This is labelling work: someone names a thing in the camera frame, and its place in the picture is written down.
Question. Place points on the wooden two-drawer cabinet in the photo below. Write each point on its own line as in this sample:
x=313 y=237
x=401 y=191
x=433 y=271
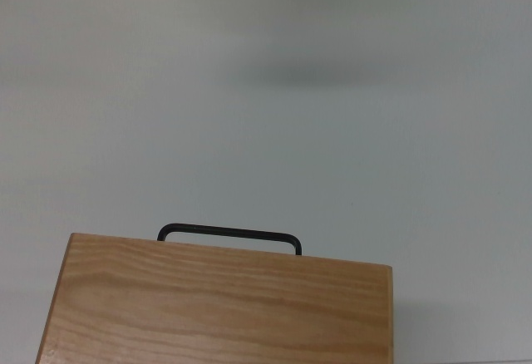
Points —
x=224 y=306

